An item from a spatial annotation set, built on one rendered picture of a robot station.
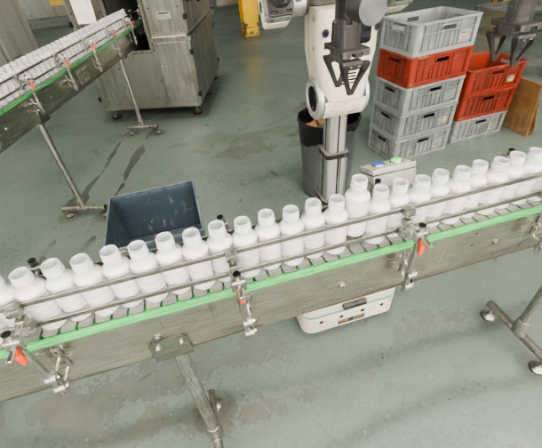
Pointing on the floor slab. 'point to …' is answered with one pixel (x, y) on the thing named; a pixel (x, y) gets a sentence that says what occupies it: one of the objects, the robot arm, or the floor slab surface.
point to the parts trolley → (531, 19)
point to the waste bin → (314, 136)
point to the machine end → (161, 55)
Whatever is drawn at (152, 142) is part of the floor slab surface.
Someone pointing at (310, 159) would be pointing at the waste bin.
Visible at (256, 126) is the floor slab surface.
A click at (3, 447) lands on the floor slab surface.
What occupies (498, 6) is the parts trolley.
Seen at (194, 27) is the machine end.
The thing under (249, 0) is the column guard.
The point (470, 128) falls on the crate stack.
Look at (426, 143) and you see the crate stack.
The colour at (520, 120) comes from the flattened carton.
